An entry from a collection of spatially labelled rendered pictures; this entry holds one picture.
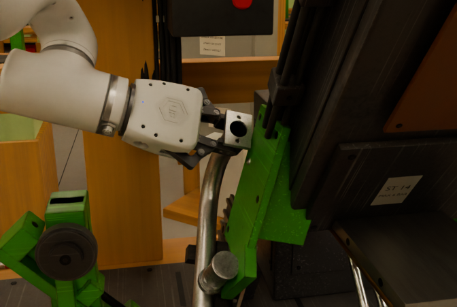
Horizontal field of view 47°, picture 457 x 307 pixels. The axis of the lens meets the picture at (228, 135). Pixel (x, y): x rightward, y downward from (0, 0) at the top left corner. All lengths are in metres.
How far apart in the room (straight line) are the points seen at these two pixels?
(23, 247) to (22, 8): 0.30
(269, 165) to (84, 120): 0.25
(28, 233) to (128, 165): 0.37
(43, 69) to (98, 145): 0.35
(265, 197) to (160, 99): 0.20
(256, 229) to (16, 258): 0.31
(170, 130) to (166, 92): 0.06
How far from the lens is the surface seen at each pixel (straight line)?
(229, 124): 0.76
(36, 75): 0.71
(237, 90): 1.11
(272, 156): 0.67
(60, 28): 0.76
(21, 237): 0.72
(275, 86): 0.60
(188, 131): 0.72
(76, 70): 0.72
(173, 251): 1.16
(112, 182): 1.05
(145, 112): 0.72
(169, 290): 1.01
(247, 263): 0.70
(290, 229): 0.72
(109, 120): 0.71
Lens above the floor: 1.46
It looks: 18 degrees down
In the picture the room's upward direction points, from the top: straight up
